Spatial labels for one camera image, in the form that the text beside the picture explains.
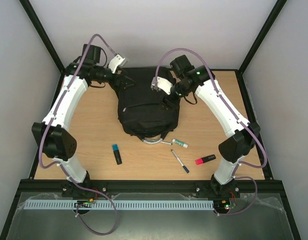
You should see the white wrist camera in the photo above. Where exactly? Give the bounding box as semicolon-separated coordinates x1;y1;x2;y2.
108;53;127;74
151;77;173;95

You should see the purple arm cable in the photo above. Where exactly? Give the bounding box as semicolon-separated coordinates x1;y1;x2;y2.
155;47;268;216
39;33;119;236

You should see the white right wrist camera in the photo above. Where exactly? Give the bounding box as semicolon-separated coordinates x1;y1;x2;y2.
151;77;173;95

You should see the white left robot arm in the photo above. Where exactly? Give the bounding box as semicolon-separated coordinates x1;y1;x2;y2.
32;44;127;184

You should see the pink black highlighter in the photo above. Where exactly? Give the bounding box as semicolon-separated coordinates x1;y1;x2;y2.
195;154;216;165

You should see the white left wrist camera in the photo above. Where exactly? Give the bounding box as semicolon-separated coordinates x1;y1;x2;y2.
108;53;127;74

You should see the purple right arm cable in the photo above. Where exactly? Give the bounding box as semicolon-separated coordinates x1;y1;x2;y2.
155;47;268;216

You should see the blue black highlighter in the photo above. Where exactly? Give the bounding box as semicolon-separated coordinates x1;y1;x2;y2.
112;144;122;165

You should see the black aluminium frame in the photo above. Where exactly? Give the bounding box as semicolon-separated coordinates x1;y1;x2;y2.
0;0;300;240

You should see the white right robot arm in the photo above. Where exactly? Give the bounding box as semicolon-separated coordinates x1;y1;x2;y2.
152;55;260;196

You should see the blue capped white marker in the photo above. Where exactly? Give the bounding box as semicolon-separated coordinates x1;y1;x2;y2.
171;149;189;174

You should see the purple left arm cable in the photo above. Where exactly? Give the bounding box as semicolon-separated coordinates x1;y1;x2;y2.
39;33;119;236

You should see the black student backpack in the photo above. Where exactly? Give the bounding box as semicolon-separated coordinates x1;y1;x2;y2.
116;67;179;140

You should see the light blue cable duct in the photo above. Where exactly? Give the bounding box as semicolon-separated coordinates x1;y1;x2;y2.
24;199;214;211

